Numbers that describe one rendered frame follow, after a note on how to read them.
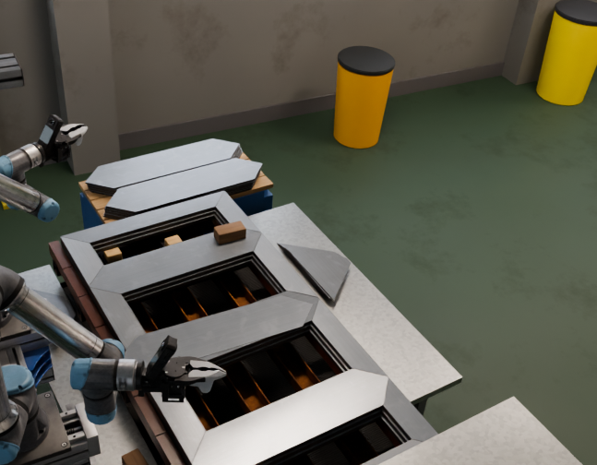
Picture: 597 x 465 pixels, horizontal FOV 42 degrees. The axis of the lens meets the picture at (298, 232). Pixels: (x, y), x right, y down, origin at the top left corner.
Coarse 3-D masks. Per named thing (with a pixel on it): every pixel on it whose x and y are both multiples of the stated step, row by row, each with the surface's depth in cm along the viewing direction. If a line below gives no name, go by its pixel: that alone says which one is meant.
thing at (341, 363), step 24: (192, 216) 335; (216, 216) 340; (120, 240) 321; (72, 264) 310; (216, 264) 311; (240, 264) 316; (144, 288) 297; (168, 288) 302; (312, 312) 292; (288, 336) 286; (312, 336) 289; (216, 360) 272; (240, 360) 277; (336, 360) 279; (384, 408) 260; (168, 432) 251; (336, 432) 252; (288, 456) 245
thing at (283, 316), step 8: (280, 296) 298; (264, 304) 293; (272, 304) 294; (280, 304) 294; (272, 312) 291; (280, 312) 291; (288, 312) 291; (280, 320) 288; (288, 320) 288; (296, 320) 288; (280, 328) 284; (288, 328) 285
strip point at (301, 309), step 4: (284, 296) 298; (284, 300) 296; (288, 300) 296; (292, 300) 296; (296, 300) 297; (288, 304) 294; (292, 304) 295; (296, 304) 295; (300, 304) 295; (304, 304) 295; (308, 304) 295; (312, 304) 295; (292, 308) 293; (296, 308) 293; (300, 308) 293; (304, 308) 293; (308, 308) 294; (296, 312) 292; (300, 312) 292; (304, 312) 292; (308, 312) 292; (296, 316) 290; (300, 316) 290; (304, 316) 290; (300, 320) 288; (304, 320) 288
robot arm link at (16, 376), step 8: (8, 368) 210; (16, 368) 210; (24, 368) 211; (8, 376) 207; (16, 376) 207; (24, 376) 208; (8, 384) 205; (16, 384) 205; (24, 384) 206; (32, 384) 209; (8, 392) 203; (16, 392) 204; (24, 392) 206; (32, 392) 210; (16, 400) 203; (24, 400) 206; (32, 400) 210; (24, 408) 205; (32, 408) 212
